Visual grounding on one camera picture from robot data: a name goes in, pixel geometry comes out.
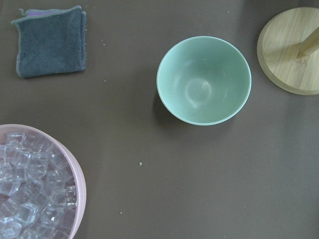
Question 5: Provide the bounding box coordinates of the wooden cup tree stand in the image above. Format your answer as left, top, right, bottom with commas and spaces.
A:
257, 7, 319, 95

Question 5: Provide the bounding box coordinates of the clear ice cubes pile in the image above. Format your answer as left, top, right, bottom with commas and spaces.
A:
0, 132, 77, 239

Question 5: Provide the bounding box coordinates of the pink bowl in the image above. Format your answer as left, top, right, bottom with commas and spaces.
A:
0, 124, 87, 239

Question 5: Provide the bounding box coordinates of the green bowl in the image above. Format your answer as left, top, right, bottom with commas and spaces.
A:
157, 36, 252, 125

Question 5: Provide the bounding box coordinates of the grey folded cloth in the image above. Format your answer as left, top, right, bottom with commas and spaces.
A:
11, 5, 87, 78

